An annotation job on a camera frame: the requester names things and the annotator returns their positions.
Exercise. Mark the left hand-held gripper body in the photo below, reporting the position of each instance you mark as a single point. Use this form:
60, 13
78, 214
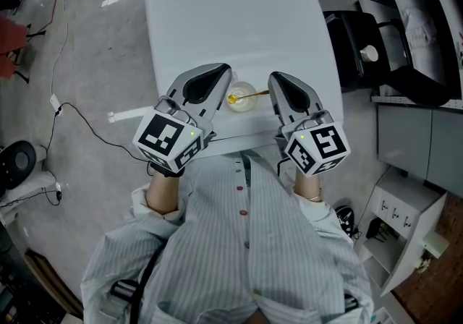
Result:
162, 134

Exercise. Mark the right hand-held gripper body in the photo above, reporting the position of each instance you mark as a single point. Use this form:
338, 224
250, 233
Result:
325, 149

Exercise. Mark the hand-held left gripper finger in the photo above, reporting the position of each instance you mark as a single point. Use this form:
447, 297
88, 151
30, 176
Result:
220, 98
191, 78

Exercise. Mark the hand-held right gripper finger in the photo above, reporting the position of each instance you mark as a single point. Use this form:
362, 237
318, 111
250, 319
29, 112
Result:
280, 105
313, 98

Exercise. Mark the small gold spoon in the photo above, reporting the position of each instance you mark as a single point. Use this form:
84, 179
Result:
249, 95

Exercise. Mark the person's left forearm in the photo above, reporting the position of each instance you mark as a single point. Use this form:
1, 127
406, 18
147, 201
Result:
162, 192

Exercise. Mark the person's right forearm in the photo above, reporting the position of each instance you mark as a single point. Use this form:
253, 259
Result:
307, 185

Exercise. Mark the black office chair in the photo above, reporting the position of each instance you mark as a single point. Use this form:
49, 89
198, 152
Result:
347, 44

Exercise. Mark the white round container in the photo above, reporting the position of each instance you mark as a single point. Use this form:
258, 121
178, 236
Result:
369, 53

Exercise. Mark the black patterned shoe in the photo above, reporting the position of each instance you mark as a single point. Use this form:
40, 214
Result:
345, 221

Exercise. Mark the small white open cabinet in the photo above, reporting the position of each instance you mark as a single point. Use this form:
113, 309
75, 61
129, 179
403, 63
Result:
401, 199

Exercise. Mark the white power strip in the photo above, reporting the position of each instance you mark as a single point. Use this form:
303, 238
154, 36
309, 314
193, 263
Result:
56, 103

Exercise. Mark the black plug adapter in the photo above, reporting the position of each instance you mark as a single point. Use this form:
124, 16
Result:
58, 195

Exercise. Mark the pale striped button shirt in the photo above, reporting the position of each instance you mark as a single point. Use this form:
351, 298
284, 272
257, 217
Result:
224, 243

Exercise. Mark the white plastic bag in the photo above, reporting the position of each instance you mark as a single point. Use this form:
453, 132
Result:
419, 27

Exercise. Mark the pale box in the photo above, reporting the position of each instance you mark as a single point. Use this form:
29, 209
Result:
436, 243

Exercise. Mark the white device with black disc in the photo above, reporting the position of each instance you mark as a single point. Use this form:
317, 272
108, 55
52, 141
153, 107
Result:
18, 163

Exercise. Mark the red folding chair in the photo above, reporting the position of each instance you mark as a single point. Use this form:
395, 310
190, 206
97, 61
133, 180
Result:
12, 47

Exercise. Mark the brown wooden board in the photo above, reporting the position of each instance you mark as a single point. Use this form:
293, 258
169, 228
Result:
50, 279

